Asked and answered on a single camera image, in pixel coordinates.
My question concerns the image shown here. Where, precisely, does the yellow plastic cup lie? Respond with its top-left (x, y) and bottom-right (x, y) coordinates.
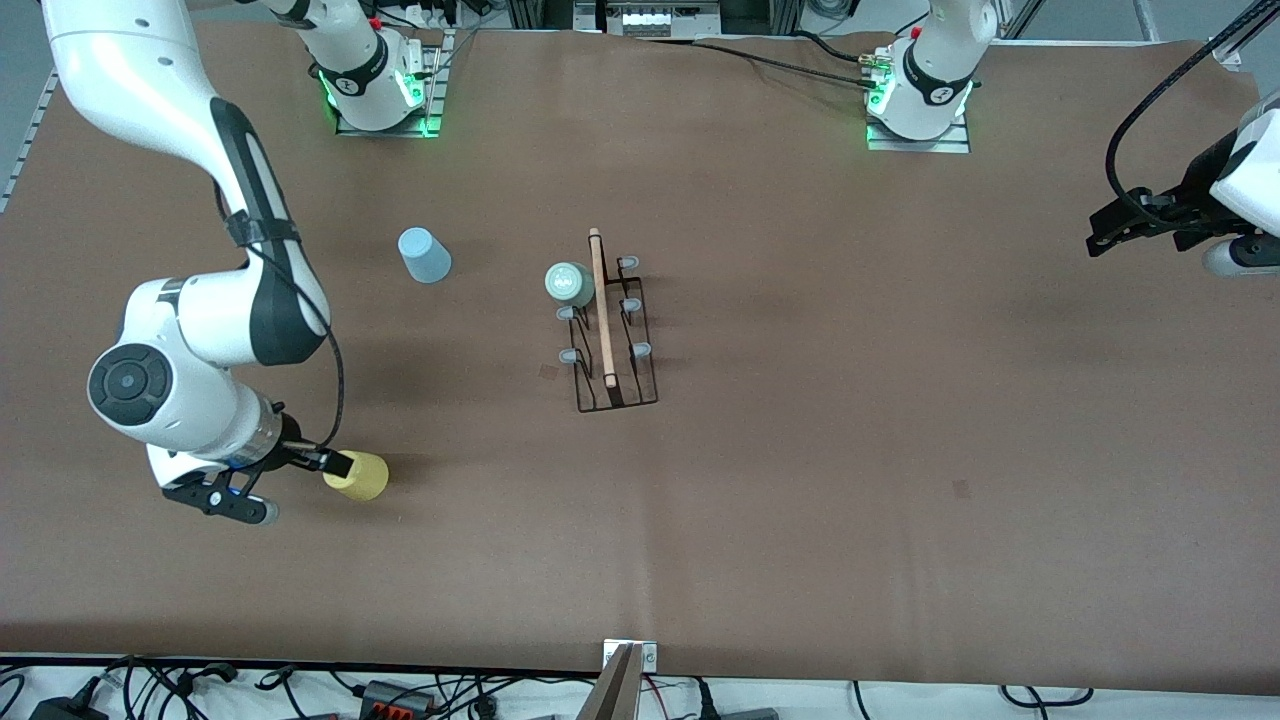
top-left (323, 450), bottom-right (389, 502)

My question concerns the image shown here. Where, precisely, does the pale green plastic cup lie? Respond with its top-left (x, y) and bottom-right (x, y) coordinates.
top-left (545, 262), bottom-right (597, 308)

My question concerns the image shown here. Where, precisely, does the black wire cup holder rack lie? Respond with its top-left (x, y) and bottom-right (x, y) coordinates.
top-left (555, 228), bottom-right (661, 413)

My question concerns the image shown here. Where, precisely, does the light blue plastic cup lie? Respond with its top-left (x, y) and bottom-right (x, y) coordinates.
top-left (398, 228), bottom-right (452, 284)

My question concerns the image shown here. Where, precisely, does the black orange power adapter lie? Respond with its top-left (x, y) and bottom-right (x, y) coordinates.
top-left (360, 680), bottom-right (437, 717)

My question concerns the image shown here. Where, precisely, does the brown table cover sheet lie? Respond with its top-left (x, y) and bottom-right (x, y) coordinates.
top-left (0, 20), bottom-right (1280, 693)

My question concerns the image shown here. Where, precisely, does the white power strip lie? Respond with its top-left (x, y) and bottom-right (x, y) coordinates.
top-left (600, 0), bottom-right (723, 37)

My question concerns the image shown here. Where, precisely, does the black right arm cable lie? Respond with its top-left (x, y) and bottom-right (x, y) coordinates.
top-left (215, 180), bottom-right (348, 453)

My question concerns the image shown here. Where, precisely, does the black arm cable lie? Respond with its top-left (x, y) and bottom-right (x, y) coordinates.
top-left (1105, 0), bottom-right (1280, 219)
top-left (215, 180), bottom-right (348, 453)

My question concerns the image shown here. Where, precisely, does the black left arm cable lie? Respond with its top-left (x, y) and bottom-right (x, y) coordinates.
top-left (1105, 0), bottom-right (1280, 219)

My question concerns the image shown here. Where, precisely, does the aluminium corner frame profile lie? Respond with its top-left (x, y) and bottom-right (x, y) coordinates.
top-left (1208, 0), bottom-right (1280, 67)

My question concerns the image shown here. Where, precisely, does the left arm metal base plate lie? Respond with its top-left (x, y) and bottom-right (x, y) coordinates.
top-left (866, 108), bottom-right (971, 154)

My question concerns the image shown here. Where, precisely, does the tangled black floor cable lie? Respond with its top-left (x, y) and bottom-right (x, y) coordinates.
top-left (105, 655), bottom-right (243, 720)

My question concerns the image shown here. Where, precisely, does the short black table cable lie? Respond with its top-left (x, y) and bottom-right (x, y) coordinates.
top-left (790, 30), bottom-right (881, 67)

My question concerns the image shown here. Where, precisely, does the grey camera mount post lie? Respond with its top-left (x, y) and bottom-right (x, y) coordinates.
top-left (577, 645), bottom-right (644, 720)

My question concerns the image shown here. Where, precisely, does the silver camera mount bracket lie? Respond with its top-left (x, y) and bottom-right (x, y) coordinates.
top-left (603, 640), bottom-right (659, 673)

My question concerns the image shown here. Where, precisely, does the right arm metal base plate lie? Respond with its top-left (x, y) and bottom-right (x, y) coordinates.
top-left (335, 30), bottom-right (448, 138)

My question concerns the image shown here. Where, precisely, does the long black table cable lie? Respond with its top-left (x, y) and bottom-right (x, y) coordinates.
top-left (640, 38), bottom-right (883, 93)

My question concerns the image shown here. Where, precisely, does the aluminium table edge rail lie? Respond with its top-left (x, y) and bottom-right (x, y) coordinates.
top-left (0, 68), bottom-right (56, 213)

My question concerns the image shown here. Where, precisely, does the looped black floor cable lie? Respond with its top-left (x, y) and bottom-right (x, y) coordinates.
top-left (1000, 684), bottom-right (1097, 708)

